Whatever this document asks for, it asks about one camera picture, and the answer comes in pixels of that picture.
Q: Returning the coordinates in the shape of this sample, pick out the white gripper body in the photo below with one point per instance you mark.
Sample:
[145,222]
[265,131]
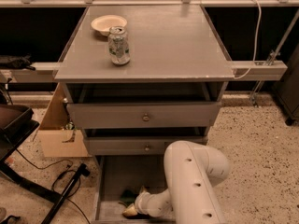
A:
[142,202]

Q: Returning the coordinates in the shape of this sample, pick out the green yellow sponge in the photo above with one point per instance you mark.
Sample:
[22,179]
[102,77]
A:
[128,197]

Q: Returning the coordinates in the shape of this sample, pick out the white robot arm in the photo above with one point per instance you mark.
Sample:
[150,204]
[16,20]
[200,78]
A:
[191,171]

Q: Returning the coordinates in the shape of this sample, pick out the grey open bottom drawer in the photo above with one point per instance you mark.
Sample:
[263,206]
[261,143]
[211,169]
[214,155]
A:
[118,173]

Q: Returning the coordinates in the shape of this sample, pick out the grey middle drawer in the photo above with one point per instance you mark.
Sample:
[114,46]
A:
[135,145]

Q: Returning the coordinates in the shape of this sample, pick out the grey top drawer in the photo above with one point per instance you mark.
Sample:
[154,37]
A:
[142,115]

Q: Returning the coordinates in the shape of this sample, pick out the grey wooden drawer cabinet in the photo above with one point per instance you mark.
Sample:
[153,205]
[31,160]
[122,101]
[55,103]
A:
[170,90]

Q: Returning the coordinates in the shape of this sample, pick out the black stand leg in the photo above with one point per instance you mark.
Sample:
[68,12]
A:
[82,170]

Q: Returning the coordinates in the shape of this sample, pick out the cardboard box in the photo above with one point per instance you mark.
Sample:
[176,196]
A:
[57,137]

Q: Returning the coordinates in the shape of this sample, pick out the black tray cart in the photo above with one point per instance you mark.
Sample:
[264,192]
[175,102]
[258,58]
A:
[16,124]

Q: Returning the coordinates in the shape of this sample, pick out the silver green soda can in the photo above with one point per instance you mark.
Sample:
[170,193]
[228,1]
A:
[118,46]

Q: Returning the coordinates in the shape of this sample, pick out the white paper bowl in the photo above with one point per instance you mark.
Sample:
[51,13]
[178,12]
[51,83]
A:
[102,24]

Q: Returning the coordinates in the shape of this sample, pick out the dark cabinet at right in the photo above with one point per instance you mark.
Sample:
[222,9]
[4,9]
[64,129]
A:
[287,89]

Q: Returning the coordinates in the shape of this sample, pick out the metal rail frame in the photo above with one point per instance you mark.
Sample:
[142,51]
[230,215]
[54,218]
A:
[255,70]

